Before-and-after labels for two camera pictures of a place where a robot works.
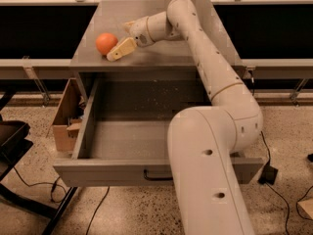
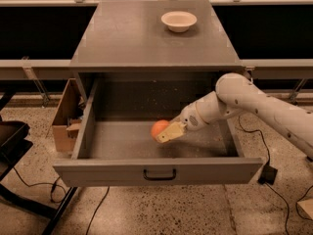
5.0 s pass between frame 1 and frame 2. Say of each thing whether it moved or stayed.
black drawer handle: stayed
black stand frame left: stayed
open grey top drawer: stayed
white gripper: moved
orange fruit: moved
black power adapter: stayed
